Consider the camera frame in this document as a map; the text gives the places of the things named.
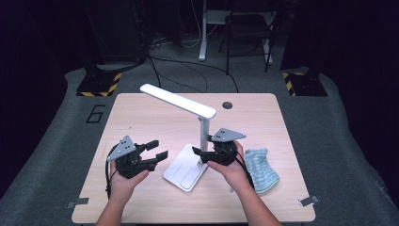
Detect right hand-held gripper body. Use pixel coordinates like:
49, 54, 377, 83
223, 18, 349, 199
200, 127, 247, 167

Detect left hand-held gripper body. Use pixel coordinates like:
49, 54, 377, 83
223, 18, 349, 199
106, 135, 157, 180

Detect white desk lamp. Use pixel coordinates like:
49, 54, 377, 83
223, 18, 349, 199
139, 83, 217, 193

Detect blue striped cloth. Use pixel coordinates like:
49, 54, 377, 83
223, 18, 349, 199
244, 147, 280, 195

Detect person's left hand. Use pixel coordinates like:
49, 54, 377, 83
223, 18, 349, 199
107, 160, 150, 204

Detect person's right hand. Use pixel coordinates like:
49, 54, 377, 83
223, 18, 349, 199
206, 140, 251, 191

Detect grey tape strip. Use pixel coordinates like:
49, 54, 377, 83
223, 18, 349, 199
65, 197, 90, 209
299, 195, 320, 207

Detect black stand base yellow stripes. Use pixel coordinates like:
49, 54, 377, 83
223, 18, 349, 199
281, 71, 328, 97
75, 64, 122, 98

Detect black chair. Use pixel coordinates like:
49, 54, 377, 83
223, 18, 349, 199
218, 12, 280, 75

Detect dark cabinet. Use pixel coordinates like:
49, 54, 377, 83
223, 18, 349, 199
82, 0, 149, 64

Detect dark curtain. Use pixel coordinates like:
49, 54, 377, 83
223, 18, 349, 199
0, 0, 95, 192
280, 0, 399, 202

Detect left hand-held gripper black cable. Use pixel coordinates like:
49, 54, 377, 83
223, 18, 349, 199
104, 147, 120, 201

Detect hand-held gripper black cable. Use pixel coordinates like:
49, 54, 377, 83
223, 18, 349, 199
104, 147, 120, 201
234, 153, 256, 190

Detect right hand-held gripper black cable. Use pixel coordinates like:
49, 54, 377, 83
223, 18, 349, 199
234, 153, 256, 190

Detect black floor cable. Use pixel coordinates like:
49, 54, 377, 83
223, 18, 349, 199
153, 59, 209, 94
147, 56, 163, 94
149, 56, 239, 94

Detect white cable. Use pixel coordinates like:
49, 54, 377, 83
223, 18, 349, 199
182, 0, 220, 49

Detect white desk frame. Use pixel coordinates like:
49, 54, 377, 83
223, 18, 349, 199
198, 0, 278, 65

